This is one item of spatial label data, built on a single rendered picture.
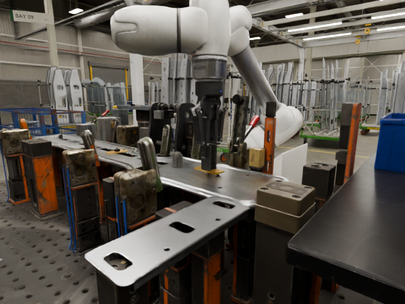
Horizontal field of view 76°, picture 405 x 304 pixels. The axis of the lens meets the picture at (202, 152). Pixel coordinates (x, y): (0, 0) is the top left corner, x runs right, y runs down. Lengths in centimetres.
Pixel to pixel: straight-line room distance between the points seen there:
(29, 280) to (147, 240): 59
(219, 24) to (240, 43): 59
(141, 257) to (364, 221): 33
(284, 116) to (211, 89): 83
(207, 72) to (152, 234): 40
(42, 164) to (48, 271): 49
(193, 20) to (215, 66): 11
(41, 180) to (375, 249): 119
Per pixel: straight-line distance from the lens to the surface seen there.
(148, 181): 62
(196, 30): 66
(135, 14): 68
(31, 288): 93
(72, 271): 94
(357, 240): 41
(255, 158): 76
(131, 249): 41
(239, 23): 124
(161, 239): 42
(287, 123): 146
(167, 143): 102
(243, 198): 57
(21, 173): 155
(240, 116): 83
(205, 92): 66
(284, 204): 44
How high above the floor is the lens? 121
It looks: 12 degrees down
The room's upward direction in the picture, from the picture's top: straight up
